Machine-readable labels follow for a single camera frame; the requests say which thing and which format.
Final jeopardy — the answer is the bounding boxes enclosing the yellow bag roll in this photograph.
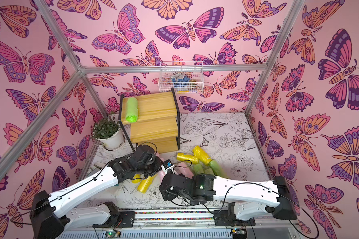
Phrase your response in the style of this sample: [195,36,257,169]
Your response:
[192,145,212,166]
[137,176,155,194]
[131,176,142,184]
[176,153,199,164]

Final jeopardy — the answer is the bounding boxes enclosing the pink bag roll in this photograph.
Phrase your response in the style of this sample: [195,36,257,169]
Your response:
[175,162,194,178]

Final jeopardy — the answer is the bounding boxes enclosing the green bag roll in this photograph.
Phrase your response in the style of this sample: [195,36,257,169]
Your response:
[125,97,139,123]
[209,160,229,178]

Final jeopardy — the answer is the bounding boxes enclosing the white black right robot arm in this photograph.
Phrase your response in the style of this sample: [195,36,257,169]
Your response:
[159,173,297,221]

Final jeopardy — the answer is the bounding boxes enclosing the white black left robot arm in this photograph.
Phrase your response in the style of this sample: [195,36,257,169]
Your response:
[30,145,162,239]

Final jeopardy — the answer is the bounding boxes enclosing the green bag roll right one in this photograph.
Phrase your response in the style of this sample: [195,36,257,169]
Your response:
[193,164,204,175]

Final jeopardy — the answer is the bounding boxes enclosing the green bag roll right two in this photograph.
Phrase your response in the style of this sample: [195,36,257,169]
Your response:
[204,168,214,175]

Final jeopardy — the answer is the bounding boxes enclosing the potted green plant white pot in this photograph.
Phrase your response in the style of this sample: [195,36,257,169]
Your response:
[92,117,125,151]

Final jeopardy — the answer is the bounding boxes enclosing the blue items in basket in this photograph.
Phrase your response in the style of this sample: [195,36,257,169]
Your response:
[171,73,190,84]

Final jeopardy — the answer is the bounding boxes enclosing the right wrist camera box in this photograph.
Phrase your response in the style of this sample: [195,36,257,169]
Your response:
[161,160,175,174]

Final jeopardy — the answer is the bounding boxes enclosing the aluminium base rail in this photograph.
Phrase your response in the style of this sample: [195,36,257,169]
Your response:
[59,208,301,239]

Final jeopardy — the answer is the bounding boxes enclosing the wooden three-tier shelf black frame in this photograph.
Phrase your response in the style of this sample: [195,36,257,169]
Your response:
[118,89,180,153]

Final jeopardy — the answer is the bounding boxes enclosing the white wire wall basket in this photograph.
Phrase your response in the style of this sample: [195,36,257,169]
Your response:
[158,60,204,94]

